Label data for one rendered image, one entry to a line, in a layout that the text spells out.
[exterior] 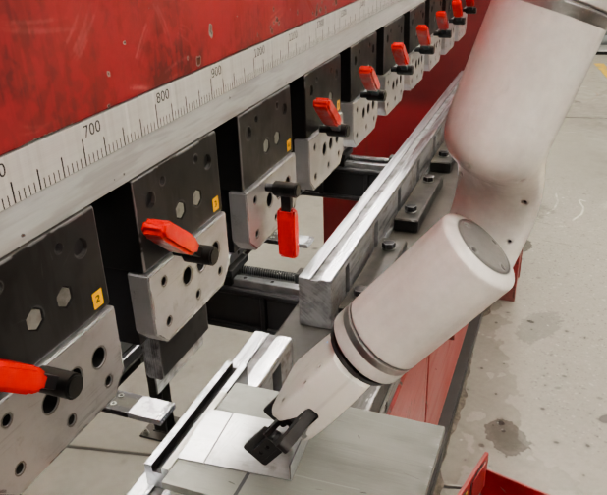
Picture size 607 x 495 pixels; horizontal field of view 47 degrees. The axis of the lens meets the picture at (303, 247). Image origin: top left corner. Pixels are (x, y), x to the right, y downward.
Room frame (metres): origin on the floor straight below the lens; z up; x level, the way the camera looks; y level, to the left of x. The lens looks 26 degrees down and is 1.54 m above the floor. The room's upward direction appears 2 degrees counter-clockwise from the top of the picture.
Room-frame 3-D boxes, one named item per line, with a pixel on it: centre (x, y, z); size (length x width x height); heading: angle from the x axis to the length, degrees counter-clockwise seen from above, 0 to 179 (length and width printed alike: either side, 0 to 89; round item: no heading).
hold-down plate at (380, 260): (1.19, -0.14, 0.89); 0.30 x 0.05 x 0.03; 158
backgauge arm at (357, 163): (2.04, 0.00, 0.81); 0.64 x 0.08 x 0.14; 68
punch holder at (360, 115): (1.18, -0.07, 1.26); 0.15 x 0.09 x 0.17; 158
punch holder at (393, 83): (1.36, -0.15, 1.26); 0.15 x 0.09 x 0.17; 158
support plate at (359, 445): (0.59, 0.00, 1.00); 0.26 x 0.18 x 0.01; 68
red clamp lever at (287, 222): (0.76, 0.02, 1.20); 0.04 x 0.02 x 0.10; 68
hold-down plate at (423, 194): (1.56, -0.28, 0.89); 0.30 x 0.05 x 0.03; 158
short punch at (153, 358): (0.64, 0.14, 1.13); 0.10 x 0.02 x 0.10; 158
